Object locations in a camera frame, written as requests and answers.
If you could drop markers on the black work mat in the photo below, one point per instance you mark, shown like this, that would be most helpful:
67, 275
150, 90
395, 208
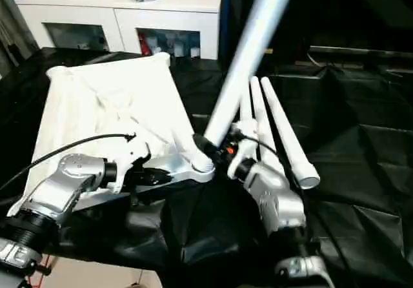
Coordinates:
361, 172

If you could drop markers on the red bottle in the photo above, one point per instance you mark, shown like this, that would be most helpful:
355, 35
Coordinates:
142, 42

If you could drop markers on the dark low shelf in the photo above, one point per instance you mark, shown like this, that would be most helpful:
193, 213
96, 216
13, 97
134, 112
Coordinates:
361, 52

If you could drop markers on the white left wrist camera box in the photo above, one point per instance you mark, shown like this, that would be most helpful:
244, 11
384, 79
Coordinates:
132, 155

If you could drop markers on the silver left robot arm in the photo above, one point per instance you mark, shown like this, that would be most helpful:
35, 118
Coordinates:
64, 185

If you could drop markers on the white plastic table leg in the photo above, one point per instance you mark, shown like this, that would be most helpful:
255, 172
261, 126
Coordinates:
290, 139
248, 49
246, 110
262, 117

